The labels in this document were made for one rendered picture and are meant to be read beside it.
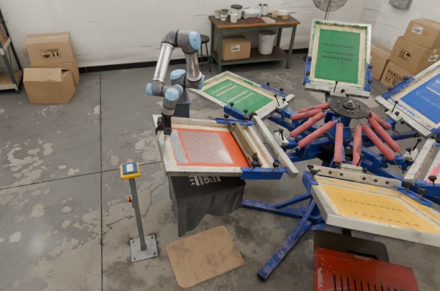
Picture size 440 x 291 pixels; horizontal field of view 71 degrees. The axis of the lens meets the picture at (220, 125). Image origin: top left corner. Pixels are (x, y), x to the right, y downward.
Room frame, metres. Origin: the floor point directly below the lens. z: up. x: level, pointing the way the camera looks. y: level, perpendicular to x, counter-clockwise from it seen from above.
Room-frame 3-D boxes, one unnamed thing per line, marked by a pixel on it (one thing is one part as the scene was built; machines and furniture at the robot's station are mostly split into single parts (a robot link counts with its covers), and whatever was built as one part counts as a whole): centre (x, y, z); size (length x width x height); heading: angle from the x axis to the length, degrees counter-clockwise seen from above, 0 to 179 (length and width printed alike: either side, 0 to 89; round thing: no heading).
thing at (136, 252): (1.57, 0.61, 0.48); 0.22 x 0.22 x 0.96; 19
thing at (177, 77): (2.17, 0.34, 1.37); 0.13 x 0.12 x 0.14; 82
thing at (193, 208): (1.43, 0.03, 0.74); 0.46 x 0.04 x 0.42; 109
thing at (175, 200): (1.55, 0.32, 0.74); 0.45 x 0.03 x 0.43; 19
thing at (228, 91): (2.58, -0.27, 1.05); 1.08 x 0.61 x 0.23; 49
